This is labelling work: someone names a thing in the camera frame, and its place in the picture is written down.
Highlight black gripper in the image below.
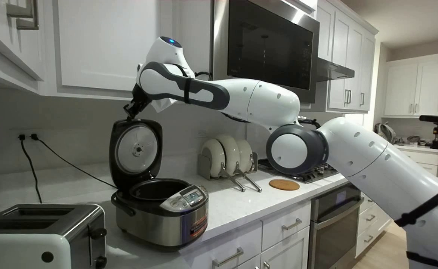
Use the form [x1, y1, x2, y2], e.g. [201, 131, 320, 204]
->
[123, 82, 153, 120]

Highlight tall white upper cabinets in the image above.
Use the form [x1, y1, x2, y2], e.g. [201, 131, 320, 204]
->
[316, 0, 380, 113]

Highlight white plate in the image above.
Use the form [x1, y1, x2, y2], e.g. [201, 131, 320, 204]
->
[235, 138, 256, 173]
[217, 132, 243, 176]
[199, 137, 228, 179]

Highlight silver rice cooker body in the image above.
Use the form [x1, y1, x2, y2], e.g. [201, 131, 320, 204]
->
[111, 177, 211, 249]

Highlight silver drawer handle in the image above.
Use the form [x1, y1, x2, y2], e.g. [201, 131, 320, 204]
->
[211, 246, 246, 269]
[280, 218, 304, 233]

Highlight distant white base cabinet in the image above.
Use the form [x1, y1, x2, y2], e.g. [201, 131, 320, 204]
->
[392, 143, 438, 176]

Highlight distant white upper cabinets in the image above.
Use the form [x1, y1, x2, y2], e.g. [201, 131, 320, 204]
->
[382, 50, 438, 119]

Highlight white lower cabinet door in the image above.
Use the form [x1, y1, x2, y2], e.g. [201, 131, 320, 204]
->
[260, 233, 311, 269]

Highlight wide white upper cabinet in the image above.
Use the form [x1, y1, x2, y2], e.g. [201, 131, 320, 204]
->
[38, 0, 216, 101]

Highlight black power cord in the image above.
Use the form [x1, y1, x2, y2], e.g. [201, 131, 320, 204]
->
[30, 131, 118, 191]
[18, 131, 45, 204]

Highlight wire dish rack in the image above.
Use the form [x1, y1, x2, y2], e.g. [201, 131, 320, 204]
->
[198, 150, 263, 194]

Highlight stainless steel microwave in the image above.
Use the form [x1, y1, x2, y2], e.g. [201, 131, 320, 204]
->
[211, 0, 322, 104]

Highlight white drawer front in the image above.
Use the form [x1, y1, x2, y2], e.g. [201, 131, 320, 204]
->
[186, 221, 263, 269]
[260, 200, 313, 250]

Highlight white drawer stack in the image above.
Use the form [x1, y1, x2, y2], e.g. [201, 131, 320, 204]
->
[355, 192, 395, 258]

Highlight white and silver toaster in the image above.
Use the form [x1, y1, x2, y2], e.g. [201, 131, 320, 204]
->
[0, 201, 110, 269]

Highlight black gas cooktop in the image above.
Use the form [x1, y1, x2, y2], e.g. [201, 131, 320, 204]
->
[257, 156, 341, 183]

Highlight white wall outlet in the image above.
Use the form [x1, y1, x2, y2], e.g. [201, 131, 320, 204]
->
[14, 126, 42, 146]

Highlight dark range hood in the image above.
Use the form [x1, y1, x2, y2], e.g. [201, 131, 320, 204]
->
[313, 55, 356, 83]

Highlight silver square cabinet handle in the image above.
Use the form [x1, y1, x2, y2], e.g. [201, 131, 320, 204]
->
[5, 0, 41, 31]

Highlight stainless steel oven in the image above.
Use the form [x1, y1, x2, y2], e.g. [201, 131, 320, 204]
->
[308, 182, 364, 269]

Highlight round cork trivet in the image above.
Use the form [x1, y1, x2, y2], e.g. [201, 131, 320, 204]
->
[268, 177, 302, 192]

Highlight black inner cooking pot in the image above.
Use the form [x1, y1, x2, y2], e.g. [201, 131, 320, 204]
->
[130, 177, 192, 203]

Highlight silver rice cooker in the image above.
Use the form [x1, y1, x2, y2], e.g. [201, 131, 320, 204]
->
[108, 117, 165, 194]

